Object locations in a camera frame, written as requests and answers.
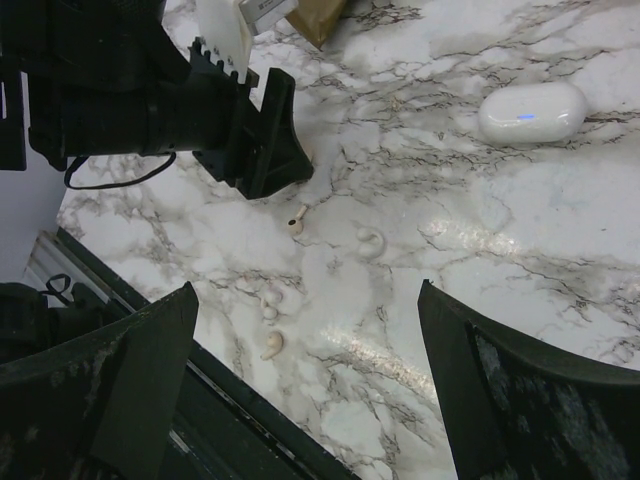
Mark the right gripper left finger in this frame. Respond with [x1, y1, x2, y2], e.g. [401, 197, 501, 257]
[1, 283, 199, 479]

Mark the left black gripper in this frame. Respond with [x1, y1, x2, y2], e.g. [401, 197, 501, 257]
[28, 37, 314, 200]

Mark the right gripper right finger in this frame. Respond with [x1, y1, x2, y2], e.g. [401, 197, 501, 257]
[417, 281, 639, 479]

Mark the beige stem earbud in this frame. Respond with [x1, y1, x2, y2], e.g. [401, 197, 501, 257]
[287, 205, 308, 237]

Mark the beige earbud charging case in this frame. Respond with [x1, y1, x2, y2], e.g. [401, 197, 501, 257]
[301, 143, 314, 157]

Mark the white earbud charging case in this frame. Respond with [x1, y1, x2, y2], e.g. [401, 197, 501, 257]
[478, 82, 588, 144]

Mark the white hook earbud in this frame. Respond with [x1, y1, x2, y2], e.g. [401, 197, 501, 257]
[356, 227, 386, 259]

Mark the blue brown chips bag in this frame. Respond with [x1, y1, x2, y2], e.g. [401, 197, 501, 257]
[286, 0, 347, 49]

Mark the beige hook earbud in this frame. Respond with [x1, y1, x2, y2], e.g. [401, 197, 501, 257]
[261, 331, 284, 361]

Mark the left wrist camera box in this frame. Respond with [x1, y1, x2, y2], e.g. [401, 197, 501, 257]
[196, 0, 298, 84]

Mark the aluminium rail frame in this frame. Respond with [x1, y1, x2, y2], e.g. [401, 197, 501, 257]
[23, 231, 74, 290]

